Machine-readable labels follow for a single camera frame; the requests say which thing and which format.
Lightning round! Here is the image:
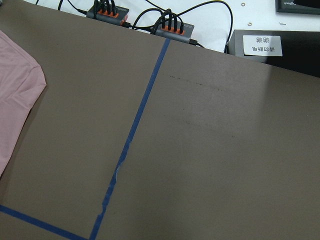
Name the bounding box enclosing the pink Snoopy t-shirt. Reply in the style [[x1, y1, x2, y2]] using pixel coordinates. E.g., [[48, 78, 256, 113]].
[[0, 32, 47, 173]]

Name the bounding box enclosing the grey USB hub near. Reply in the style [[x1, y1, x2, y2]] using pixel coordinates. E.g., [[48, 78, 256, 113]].
[[154, 21, 195, 43]]

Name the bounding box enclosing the grey usb hub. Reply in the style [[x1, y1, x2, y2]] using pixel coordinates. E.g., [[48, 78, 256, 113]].
[[154, 21, 195, 43], [95, 5, 130, 26]]

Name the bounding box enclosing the grey USB hub far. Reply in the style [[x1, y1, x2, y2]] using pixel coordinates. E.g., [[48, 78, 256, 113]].
[[95, 5, 130, 26]]

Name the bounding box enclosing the black box with label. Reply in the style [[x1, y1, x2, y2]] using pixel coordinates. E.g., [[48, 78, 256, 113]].
[[226, 29, 320, 77]]

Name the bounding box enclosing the black monitor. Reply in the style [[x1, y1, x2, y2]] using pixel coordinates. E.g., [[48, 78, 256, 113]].
[[275, 0, 320, 15]]

